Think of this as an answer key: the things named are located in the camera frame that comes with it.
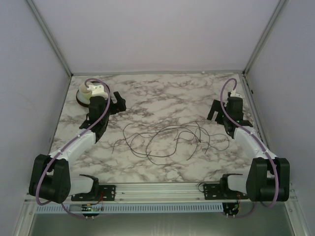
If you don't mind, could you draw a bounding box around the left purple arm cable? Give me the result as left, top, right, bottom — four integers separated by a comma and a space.
35, 78, 111, 219

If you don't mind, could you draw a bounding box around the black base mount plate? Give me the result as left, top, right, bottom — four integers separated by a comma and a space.
71, 184, 116, 202
202, 183, 248, 200

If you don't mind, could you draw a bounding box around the right aluminium frame post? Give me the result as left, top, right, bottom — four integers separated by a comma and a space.
243, 0, 289, 77

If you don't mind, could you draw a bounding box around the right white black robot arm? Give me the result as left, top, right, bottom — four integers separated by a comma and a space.
207, 96, 290, 202

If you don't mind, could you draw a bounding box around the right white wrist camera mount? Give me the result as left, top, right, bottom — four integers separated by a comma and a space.
228, 90, 243, 99

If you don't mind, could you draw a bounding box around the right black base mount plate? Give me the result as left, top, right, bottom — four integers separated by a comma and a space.
202, 183, 248, 200

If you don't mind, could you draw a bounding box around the black thin wire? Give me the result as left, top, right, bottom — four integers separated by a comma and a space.
123, 120, 230, 167

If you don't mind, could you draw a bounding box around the blue slotted cable duct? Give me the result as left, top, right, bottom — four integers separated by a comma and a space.
36, 203, 223, 214

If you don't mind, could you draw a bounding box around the white plate with dark rim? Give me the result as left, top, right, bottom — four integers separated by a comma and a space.
76, 93, 90, 108

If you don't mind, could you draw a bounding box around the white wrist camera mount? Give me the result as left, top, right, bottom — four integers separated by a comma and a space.
228, 90, 243, 99
87, 85, 108, 99

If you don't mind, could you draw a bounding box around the yellow-green mug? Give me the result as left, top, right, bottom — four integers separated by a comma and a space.
77, 83, 91, 98

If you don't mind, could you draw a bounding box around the aluminium frame post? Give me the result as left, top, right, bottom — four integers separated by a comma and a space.
25, 0, 73, 77
243, 0, 289, 77

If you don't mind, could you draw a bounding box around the left aluminium frame post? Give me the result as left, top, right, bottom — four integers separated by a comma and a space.
25, 0, 73, 77

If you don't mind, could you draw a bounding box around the purple thin wire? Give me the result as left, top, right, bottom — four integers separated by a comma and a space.
111, 124, 205, 154

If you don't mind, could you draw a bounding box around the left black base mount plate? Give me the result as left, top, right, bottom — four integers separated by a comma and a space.
71, 184, 116, 202

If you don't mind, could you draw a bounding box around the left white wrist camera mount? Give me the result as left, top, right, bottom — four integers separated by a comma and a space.
87, 85, 108, 99

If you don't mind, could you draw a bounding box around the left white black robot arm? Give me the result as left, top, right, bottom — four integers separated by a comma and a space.
29, 91, 126, 204

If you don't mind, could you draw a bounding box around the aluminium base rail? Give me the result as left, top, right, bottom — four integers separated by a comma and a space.
26, 180, 296, 205

